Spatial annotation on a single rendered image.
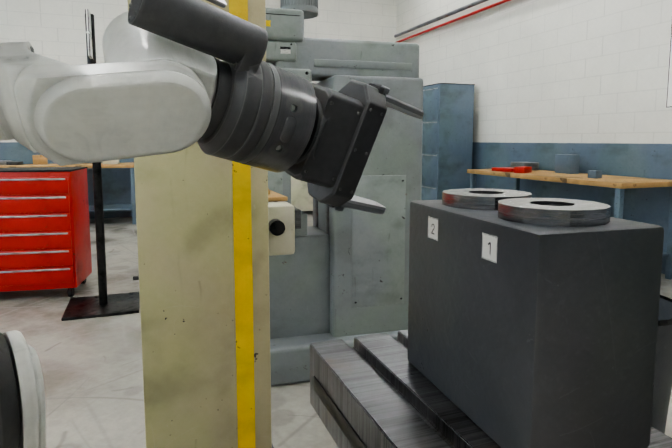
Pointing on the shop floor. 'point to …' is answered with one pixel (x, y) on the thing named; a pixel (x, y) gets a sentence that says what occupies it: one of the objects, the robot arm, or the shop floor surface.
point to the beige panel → (205, 265)
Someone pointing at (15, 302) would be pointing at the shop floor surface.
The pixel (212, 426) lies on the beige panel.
